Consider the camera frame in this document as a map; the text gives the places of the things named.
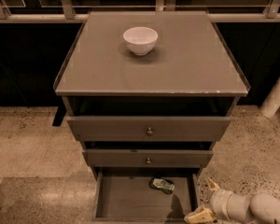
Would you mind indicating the brass top drawer knob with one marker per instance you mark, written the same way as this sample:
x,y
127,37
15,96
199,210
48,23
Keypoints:
x,y
150,131

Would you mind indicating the brass middle drawer knob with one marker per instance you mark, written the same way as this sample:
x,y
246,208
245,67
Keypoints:
x,y
148,161

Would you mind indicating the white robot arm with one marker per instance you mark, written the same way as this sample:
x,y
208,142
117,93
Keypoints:
x,y
265,209

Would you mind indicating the crushed green can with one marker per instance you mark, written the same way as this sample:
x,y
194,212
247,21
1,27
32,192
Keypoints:
x,y
164,185

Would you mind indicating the top grey drawer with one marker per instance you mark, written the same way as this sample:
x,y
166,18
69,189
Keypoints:
x,y
120,128

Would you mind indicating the grey drawer cabinet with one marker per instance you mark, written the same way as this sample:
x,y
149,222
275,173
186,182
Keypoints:
x,y
189,73

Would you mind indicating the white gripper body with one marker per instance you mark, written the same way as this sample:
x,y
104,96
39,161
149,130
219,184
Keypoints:
x,y
217,202

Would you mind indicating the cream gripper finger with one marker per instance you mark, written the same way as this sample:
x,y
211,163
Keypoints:
x,y
212,184
200,216

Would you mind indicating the white ceramic bowl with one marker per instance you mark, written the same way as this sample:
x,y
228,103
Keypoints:
x,y
140,40

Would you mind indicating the brass drawer knob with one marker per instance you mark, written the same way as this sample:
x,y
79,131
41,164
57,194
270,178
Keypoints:
x,y
148,161
150,131

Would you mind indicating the metal window railing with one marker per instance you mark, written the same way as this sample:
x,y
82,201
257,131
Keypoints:
x,y
79,10

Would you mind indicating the middle grey drawer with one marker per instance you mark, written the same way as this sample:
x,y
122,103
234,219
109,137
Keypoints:
x,y
137,158

